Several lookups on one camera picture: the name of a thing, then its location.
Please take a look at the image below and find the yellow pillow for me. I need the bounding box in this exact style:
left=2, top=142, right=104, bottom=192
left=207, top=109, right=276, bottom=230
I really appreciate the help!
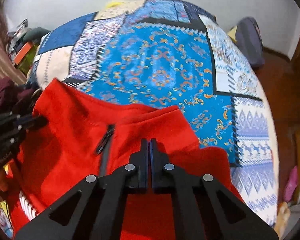
left=106, top=1, right=124, bottom=9

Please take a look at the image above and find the left hand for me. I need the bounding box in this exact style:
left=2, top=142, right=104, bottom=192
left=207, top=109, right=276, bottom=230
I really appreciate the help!
left=0, top=168, right=8, bottom=192

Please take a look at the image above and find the grey blue bag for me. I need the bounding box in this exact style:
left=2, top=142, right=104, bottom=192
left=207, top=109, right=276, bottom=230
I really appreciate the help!
left=235, top=17, right=264, bottom=68

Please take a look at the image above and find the blue patchwork bed quilt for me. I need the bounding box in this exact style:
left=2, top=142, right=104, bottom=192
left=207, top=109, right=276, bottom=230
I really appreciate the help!
left=27, top=0, right=279, bottom=225

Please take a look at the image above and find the yellow printed garment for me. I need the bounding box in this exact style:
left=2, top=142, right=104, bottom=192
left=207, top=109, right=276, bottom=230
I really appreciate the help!
left=0, top=200, right=14, bottom=239

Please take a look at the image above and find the pink slipper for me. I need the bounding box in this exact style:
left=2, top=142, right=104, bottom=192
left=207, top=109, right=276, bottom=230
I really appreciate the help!
left=283, top=165, right=298, bottom=202

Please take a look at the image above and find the orange box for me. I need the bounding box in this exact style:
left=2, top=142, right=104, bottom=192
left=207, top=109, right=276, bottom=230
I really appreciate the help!
left=13, top=42, right=33, bottom=65

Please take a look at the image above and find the maroon garment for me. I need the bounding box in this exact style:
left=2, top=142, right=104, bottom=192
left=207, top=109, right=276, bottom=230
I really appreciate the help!
left=0, top=77, right=38, bottom=114

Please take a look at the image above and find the red fleece jacket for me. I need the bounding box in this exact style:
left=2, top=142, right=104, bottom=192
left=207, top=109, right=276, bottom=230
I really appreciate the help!
left=7, top=80, right=238, bottom=232

